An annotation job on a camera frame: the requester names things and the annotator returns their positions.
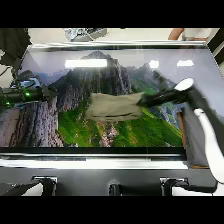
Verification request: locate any heap of clothes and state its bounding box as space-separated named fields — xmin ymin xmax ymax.
xmin=63 ymin=28 xmax=108 ymax=43

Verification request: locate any black cable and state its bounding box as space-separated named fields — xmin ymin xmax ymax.
xmin=166 ymin=179 xmax=218 ymax=195

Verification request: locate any silver frame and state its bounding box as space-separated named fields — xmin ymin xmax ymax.
xmin=0 ymin=152 xmax=224 ymax=196

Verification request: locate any person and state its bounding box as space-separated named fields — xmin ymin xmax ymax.
xmin=167 ymin=28 xmax=218 ymax=42

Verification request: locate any olive green garment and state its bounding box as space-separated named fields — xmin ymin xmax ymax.
xmin=84 ymin=91 xmax=146 ymax=122

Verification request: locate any grey garment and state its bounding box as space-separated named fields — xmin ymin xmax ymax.
xmin=182 ymin=105 xmax=212 ymax=168

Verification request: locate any black garment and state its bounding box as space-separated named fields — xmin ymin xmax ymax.
xmin=0 ymin=28 xmax=33 ymax=68

